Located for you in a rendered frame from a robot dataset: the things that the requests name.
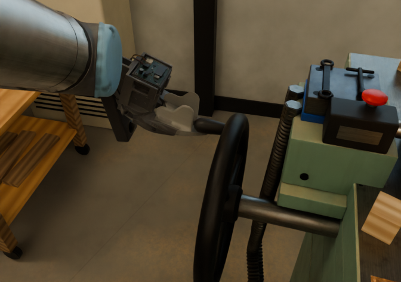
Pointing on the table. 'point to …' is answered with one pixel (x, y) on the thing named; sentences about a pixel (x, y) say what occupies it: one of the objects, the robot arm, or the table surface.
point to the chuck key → (360, 78)
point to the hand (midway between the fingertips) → (200, 131)
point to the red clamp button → (374, 97)
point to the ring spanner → (326, 79)
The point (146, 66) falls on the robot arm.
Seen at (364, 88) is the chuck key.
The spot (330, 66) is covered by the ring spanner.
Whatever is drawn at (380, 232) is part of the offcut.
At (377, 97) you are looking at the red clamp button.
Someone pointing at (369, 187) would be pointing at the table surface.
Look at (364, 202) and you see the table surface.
